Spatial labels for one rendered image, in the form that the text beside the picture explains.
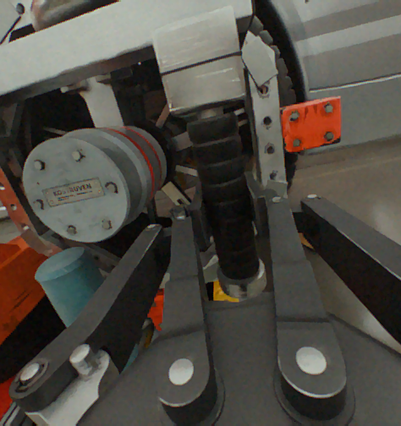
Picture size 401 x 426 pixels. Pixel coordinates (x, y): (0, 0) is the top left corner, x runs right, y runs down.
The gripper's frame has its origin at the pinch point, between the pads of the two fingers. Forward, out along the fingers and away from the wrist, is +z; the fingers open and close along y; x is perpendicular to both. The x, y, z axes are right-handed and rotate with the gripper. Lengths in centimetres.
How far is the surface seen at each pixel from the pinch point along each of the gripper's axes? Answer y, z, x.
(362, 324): 44, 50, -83
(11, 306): -60, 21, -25
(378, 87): 40, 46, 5
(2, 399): -79, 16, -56
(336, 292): 42, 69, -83
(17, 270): -60, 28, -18
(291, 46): 21, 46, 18
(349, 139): 34, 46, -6
